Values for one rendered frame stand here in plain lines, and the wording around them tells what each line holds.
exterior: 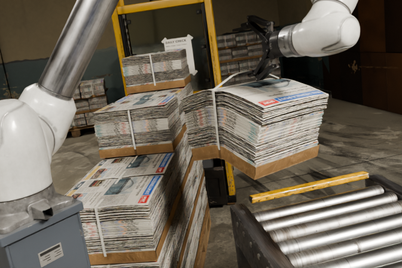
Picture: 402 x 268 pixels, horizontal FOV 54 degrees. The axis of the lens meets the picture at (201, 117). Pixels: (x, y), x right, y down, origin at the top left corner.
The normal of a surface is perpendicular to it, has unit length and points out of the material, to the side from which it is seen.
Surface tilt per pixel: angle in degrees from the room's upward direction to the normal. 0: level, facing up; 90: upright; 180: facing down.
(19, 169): 91
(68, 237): 90
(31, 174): 92
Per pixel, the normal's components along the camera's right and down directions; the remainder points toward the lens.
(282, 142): 0.59, 0.33
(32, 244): 0.74, 0.04
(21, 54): 0.20, 0.18
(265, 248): -0.14, -0.97
